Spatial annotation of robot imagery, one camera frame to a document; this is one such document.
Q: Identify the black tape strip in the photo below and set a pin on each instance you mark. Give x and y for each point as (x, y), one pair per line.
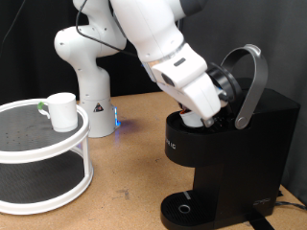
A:
(259, 222)

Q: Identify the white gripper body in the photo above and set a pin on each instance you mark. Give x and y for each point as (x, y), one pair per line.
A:
(192, 86)

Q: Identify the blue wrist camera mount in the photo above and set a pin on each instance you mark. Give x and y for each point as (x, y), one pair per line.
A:
(223, 96)

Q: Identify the white coffee pod red lid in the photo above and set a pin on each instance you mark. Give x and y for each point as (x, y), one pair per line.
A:
(192, 119)

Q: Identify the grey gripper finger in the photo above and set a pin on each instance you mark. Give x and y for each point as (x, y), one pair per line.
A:
(208, 122)

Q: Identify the black curtain backdrop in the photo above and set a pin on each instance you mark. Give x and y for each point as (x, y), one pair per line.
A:
(19, 80)

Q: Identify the grey fabric partition panel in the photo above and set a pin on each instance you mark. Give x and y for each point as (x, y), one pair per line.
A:
(255, 19)

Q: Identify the black Keurig machine body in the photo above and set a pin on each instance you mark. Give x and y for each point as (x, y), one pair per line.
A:
(243, 159)

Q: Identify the small grey tape strip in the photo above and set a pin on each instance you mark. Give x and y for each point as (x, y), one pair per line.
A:
(187, 195)

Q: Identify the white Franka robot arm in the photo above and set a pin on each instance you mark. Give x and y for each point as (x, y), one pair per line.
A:
(92, 86)

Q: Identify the white two-tier turntable shelf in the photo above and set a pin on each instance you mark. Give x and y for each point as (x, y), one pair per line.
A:
(32, 137)

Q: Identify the black slotted drip tray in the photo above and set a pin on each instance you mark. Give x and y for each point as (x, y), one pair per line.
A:
(182, 209)

